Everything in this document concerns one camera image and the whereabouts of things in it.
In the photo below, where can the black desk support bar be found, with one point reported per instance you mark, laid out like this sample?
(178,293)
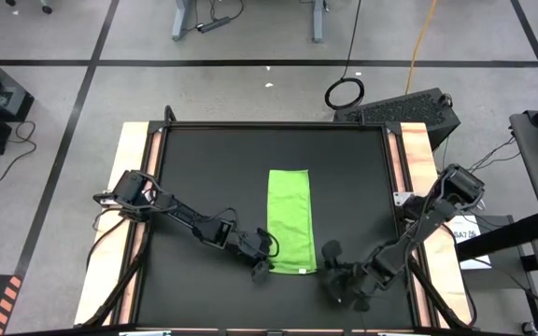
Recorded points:
(502,238)

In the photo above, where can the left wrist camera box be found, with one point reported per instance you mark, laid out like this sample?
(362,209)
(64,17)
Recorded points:
(222,232)

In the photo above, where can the white paper label sheet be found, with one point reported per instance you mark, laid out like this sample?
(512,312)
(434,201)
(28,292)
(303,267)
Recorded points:
(472,242)

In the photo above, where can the black diagonal frame strut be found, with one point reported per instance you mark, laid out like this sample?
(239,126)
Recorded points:
(437,298)
(115,294)

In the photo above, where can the black corner post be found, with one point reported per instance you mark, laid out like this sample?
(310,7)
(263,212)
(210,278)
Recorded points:
(361,117)

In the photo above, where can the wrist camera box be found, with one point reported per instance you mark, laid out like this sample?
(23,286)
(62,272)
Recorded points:
(222,232)
(385,262)

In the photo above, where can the green microfibre towel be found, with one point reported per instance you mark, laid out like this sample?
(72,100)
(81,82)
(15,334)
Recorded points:
(290,210)

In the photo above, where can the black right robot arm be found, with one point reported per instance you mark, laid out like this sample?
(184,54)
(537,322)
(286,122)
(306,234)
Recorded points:
(430,219)

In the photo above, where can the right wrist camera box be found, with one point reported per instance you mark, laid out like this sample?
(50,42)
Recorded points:
(385,262)

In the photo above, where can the light wooden side board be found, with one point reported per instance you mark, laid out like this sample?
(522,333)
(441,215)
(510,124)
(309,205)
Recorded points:
(416,149)
(124,154)

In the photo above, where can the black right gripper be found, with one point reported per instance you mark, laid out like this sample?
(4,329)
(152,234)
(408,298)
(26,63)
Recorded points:
(348,282)

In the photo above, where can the grey side desk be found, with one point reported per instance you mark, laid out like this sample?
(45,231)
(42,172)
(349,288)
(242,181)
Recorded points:
(537,168)

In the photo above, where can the black power strip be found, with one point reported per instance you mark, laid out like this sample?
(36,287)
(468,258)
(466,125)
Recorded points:
(213,24)

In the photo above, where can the grey desk leg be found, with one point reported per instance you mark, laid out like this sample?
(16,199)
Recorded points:
(318,21)
(180,18)

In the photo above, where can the black perforated computer case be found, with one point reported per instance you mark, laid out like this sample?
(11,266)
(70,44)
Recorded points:
(400,112)

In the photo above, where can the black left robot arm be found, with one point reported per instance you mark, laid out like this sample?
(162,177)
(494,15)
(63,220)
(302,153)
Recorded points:
(180,212)

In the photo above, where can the white frame bracket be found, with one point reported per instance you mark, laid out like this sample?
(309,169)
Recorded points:
(145,333)

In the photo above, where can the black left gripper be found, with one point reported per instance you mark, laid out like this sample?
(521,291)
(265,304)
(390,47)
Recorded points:
(250,247)

